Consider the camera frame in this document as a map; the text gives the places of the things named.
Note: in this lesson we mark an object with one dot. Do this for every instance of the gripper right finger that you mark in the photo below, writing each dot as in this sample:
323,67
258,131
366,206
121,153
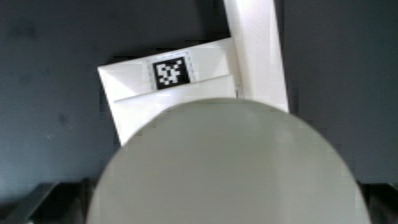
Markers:
380,197

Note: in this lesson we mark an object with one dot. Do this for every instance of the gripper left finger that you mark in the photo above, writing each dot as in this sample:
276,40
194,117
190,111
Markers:
55,204

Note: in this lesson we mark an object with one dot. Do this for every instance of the white lamp bulb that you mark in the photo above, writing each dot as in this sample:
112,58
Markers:
228,164

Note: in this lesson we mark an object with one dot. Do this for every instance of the white lamp base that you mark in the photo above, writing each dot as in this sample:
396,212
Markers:
165,79

